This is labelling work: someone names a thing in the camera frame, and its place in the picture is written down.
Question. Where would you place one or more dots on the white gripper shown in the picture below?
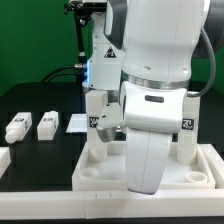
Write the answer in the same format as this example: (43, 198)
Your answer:
(151, 119)

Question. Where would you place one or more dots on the white desk top tray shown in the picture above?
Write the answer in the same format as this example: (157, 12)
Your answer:
(110, 174)

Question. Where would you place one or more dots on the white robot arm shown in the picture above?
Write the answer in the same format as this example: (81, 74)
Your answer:
(159, 37)

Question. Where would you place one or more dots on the white marker sheet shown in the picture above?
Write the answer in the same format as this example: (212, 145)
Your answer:
(77, 124)

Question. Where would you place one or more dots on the white right fence block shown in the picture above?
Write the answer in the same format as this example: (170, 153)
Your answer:
(216, 164)

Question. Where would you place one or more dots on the white fence block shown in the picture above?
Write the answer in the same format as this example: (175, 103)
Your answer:
(216, 164)
(5, 160)

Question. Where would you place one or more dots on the white front fence bar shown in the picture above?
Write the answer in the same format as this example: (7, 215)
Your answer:
(110, 204)

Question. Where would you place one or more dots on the white left fence block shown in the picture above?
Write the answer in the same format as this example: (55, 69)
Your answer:
(5, 160)

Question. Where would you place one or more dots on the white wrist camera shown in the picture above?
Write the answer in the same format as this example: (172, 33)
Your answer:
(110, 119)

